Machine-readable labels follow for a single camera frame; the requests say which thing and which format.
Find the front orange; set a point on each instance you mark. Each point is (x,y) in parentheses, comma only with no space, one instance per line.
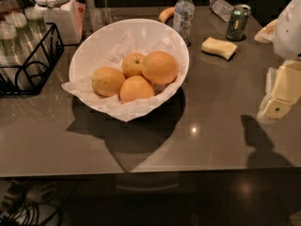
(136,87)

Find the lying clear water bottle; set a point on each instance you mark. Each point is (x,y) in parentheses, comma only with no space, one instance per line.
(222,9)

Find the upright clear water bottle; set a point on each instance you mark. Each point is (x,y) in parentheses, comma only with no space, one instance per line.
(183,17)

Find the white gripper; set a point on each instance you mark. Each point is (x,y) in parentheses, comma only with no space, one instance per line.
(289,32)

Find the green soda can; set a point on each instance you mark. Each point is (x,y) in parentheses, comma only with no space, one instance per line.
(238,20)

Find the large orange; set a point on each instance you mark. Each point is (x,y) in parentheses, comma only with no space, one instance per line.
(160,67)

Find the left orange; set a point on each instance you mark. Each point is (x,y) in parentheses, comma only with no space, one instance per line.
(107,81)

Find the banana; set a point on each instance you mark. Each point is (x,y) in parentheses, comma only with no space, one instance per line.
(166,14)

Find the yellow sponge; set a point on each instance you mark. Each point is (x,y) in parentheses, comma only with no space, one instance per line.
(220,48)

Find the back orange with stem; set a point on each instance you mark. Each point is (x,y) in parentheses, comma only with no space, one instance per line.
(132,64)

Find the white bowl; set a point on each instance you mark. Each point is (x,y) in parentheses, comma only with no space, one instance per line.
(97,47)

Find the white paper liner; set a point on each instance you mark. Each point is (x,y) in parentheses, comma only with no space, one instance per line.
(125,109)

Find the white ceramic jar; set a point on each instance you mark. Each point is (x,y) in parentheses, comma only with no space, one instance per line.
(68,15)

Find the black wire rack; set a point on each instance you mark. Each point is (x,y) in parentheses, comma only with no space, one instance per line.
(53,48)

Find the stacked clear plastic cups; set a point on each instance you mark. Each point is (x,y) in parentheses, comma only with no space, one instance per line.
(22,60)

